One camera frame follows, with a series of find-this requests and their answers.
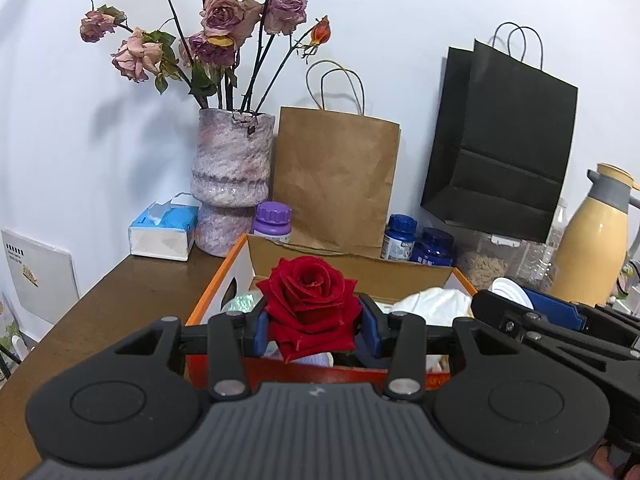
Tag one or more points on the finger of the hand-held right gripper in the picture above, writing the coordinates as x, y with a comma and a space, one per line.
555, 310
515, 320

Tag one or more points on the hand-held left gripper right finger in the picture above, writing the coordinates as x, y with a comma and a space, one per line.
369, 332

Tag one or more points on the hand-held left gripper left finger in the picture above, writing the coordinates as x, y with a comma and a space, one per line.
261, 335

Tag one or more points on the white round lid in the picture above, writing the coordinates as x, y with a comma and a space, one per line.
507, 290

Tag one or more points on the iridescent plastic bag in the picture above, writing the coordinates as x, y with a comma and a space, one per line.
240, 304

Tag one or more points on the purple knit pouch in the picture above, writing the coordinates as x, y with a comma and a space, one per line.
312, 359

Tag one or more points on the red rose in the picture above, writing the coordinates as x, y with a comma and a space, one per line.
310, 300

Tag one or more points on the orange cardboard box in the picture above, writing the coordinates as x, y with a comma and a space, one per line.
350, 267

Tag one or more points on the white cloth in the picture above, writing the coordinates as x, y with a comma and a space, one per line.
435, 305

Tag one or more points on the clear plastic bottle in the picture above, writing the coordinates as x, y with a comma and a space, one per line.
540, 260

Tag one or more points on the clear container of seeds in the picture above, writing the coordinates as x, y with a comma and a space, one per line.
480, 265

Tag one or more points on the yellow thermos jug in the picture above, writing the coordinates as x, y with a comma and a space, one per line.
595, 240

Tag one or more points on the dark blue bottle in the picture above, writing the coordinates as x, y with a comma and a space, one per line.
434, 247

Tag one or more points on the purple lid bottle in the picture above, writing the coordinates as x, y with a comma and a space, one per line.
272, 215

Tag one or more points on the blue tissue box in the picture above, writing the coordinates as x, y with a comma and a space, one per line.
160, 237

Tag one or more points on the brown paper bag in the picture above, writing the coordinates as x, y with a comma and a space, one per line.
335, 175

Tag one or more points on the pink speckled vase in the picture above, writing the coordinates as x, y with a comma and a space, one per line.
230, 170

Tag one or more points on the black paper bag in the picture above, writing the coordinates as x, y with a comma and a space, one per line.
500, 135

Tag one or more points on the dried pink roses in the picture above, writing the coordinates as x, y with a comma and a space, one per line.
227, 15

